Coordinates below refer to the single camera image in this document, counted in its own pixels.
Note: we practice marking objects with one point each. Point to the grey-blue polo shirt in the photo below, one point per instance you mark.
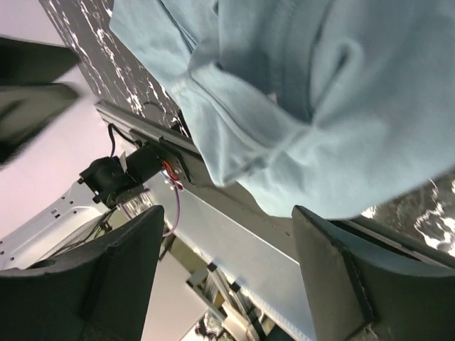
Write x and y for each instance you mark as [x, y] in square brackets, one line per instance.
[332, 105]

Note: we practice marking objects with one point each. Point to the aluminium front rail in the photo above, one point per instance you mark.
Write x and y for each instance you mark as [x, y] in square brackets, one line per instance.
[227, 228]

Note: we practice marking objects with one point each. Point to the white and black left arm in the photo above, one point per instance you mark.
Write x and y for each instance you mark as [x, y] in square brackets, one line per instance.
[105, 184]

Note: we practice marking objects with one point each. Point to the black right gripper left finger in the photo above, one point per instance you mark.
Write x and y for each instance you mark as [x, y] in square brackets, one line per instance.
[97, 291]

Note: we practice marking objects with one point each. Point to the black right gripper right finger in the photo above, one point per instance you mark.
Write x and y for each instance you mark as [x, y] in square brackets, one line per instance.
[365, 283]

